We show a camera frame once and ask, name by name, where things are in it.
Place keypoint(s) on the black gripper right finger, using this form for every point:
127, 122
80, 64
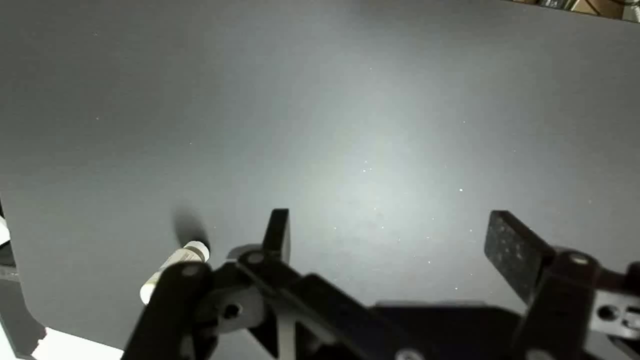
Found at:
527, 260

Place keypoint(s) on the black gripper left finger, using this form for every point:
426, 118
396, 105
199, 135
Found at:
201, 301

